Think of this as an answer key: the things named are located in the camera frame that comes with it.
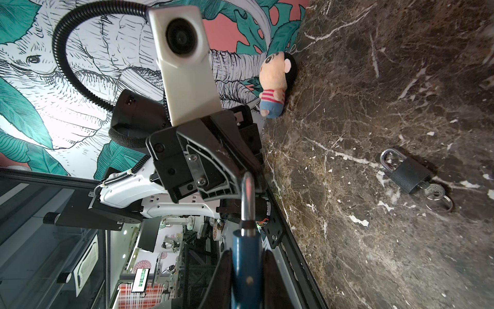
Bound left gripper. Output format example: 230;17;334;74
146;109;266;203

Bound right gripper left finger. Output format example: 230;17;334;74
199;251;234;309

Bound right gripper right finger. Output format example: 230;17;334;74
262;251;294;309

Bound blue padlock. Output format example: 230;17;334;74
231;172;263;308

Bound black padlock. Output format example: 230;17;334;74
380;148;454;214

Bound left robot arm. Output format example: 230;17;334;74
54;90;267;230

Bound plush doll toy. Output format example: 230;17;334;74
259;51;297;119

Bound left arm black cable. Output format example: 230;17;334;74
51;0;171;149

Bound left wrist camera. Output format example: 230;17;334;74
147;6;222;126

